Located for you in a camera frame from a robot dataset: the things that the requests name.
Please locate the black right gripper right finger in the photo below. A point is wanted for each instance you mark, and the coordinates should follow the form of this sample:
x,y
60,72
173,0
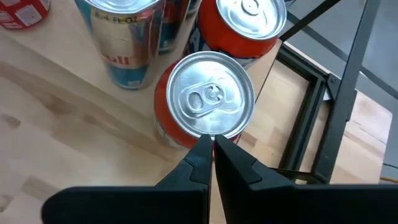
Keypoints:
x,y
295,205

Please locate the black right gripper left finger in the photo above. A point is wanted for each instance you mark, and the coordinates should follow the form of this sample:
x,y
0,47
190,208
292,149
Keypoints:
x,y
140,205

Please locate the red soda can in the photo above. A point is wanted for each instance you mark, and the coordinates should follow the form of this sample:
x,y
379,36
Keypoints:
x,y
211,93

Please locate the red Fanta can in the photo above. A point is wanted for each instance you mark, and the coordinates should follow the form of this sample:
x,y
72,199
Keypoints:
x,y
233,40

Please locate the red Star Wars Coca-Cola can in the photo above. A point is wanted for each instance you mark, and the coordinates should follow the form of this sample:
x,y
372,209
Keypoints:
x,y
21,12

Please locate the black table rig frame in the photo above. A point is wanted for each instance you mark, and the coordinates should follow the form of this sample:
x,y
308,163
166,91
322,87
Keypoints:
x,y
303,124

